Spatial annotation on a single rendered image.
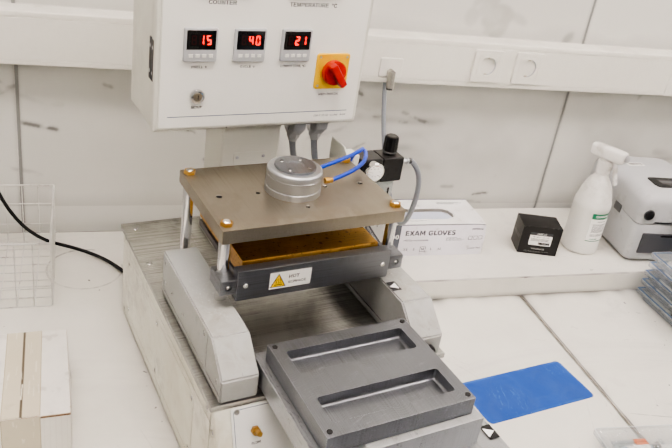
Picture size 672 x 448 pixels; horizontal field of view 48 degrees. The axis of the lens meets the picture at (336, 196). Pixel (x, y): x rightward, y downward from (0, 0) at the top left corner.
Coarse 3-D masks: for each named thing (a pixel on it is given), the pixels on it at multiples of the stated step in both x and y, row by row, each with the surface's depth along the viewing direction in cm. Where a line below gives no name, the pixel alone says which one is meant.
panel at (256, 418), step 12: (240, 408) 92; (252, 408) 92; (264, 408) 93; (240, 420) 92; (252, 420) 92; (264, 420) 93; (276, 420) 94; (240, 432) 92; (252, 432) 92; (264, 432) 93; (276, 432) 94; (240, 444) 92; (252, 444) 92; (264, 444) 93; (276, 444) 94; (288, 444) 95
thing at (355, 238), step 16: (272, 240) 102; (288, 240) 102; (304, 240) 103; (320, 240) 104; (336, 240) 104; (352, 240) 105; (368, 240) 106; (240, 256) 97; (256, 256) 97; (272, 256) 98; (288, 256) 99
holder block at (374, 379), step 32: (288, 352) 91; (320, 352) 94; (352, 352) 95; (384, 352) 96; (416, 352) 95; (288, 384) 87; (320, 384) 87; (352, 384) 87; (384, 384) 89; (416, 384) 91; (448, 384) 90; (320, 416) 82; (352, 416) 85; (384, 416) 83; (416, 416) 85; (448, 416) 88
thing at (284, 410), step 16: (272, 384) 89; (272, 400) 89; (288, 400) 87; (288, 416) 85; (464, 416) 83; (480, 416) 83; (288, 432) 86; (304, 432) 83; (416, 432) 80; (432, 432) 80; (448, 432) 81; (464, 432) 83; (480, 432) 87
